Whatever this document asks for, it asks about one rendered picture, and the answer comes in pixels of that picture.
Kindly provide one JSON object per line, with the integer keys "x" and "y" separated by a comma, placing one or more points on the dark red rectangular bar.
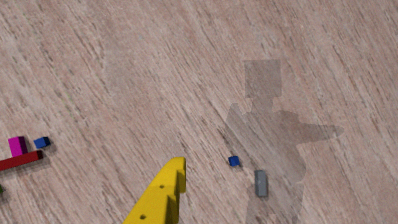
{"x": 21, "y": 159}

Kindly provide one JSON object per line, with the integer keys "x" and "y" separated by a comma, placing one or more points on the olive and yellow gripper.
{"x": 159, "y": 204}

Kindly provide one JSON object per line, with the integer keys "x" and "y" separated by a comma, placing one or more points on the blue cube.
{"x": 233, "y": 161}
{"x": 42, "y": 142}

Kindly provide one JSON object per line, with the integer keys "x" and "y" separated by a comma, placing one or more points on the magenta block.
{"x": 17, "y": 146}

